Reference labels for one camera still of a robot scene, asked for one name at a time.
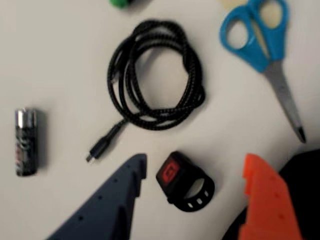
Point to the navy gripper finger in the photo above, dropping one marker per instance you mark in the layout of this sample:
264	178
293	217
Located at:
107	210

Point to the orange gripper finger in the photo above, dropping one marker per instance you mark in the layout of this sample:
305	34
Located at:
270	207

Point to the black fabric bag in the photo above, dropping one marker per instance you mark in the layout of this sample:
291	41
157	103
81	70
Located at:
305	175

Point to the black silver battery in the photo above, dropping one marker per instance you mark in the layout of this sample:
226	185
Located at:
26	145

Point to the green black marker pen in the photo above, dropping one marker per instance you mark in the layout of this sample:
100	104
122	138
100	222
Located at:
120	3

